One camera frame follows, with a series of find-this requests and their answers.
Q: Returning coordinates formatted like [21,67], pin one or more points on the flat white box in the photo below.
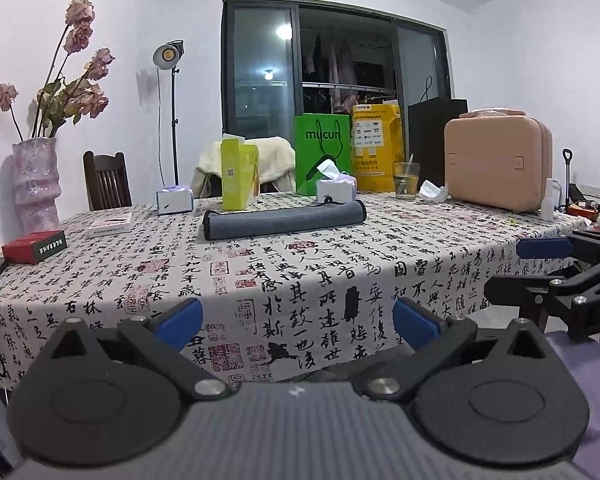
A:
[110,225]

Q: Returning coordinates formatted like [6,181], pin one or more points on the hanging clothes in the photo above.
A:
[332,67]

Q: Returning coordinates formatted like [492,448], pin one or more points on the black box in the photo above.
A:
[430,135]

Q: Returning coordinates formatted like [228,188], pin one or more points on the clear glass cup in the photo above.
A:
[406,182]

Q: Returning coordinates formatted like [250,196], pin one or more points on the yellow-green carton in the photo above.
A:
[237,175]

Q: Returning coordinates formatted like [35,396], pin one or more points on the yellow plastic bag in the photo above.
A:
[377,145]

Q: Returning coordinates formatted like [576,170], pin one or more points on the studio lamp on stand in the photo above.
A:
[170,75]

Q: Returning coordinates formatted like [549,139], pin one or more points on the small black shovel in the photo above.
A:
[567,175]

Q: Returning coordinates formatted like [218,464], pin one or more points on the dried pink roses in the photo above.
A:
[67,85]

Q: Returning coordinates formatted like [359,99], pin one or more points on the pink ribbed vase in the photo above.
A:
[36,187]

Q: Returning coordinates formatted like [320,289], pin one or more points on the dark wooden chair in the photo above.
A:
[107,181]

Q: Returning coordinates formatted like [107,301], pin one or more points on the white tissue box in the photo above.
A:
[335,190]

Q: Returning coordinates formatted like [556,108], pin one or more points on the crumpled white tissue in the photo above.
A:
[434,192]

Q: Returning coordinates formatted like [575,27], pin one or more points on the small white bottle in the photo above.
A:
[547,202]

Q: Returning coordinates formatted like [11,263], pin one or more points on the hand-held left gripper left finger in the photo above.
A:
[182,324]

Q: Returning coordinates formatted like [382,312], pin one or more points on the red box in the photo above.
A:
[34,246]

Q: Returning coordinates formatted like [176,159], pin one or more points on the cream fleece cloth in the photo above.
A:
[275,160]

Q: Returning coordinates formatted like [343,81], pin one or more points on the calligraphy printed tablecloth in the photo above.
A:
[300,280]

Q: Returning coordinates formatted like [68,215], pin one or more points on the green paper bag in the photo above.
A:
[320,145]

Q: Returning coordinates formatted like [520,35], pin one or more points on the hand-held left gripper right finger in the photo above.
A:
[414,324]

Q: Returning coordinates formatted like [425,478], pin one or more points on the small white box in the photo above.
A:
[174,201]

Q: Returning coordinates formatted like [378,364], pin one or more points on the pink hard case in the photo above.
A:
[497,160]

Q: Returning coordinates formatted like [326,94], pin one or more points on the purple clothing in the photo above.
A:
[592,400]

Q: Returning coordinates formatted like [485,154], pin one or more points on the black framed sliding window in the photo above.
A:
[260,70]

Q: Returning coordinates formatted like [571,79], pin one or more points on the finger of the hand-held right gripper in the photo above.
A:
[542,248]
[515,291]

